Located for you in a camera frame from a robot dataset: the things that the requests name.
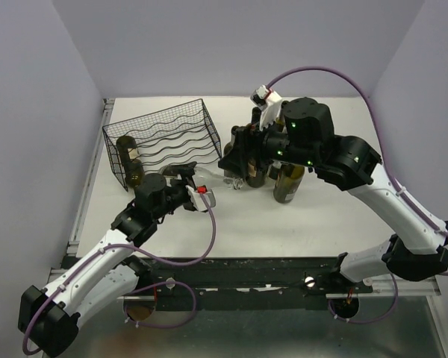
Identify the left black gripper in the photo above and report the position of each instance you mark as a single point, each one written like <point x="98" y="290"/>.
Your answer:
<point x="186" y="173"/>

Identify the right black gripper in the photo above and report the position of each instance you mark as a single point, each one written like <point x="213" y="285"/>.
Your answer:
<point x="252" y="139"/>

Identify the clear glass bottle front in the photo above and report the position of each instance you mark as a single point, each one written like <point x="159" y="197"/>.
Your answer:
<point x="205" y="177"/>

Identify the dark bottle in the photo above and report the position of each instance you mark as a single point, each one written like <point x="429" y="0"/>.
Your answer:
<point x="255" y="175"/>

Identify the dark bottle front label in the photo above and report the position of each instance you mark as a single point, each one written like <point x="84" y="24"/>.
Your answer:
<point x="130" y="159"/>

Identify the dark bottle label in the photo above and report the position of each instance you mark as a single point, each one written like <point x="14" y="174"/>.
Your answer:
<point x="228" y="147"/>
<point x="130" y="159"/>

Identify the green bottle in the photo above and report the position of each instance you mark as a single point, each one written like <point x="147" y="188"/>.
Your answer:
<point x="289" y="178"/>
<point x="255" y="116"/>

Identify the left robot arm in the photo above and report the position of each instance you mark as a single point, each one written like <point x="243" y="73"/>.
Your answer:
<point x="51" y="318"/>

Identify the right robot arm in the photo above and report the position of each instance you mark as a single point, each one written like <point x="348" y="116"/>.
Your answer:
<point x="418" y="248"/>

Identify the black wire wine rack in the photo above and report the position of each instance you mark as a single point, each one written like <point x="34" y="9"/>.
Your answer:
<point x="177" y="135"/>

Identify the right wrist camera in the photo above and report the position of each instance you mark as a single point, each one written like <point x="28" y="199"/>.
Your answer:
<point x="269" y="102"/>

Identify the black mounting rail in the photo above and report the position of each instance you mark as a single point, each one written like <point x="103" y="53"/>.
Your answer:
<point x="238" y="284"/>

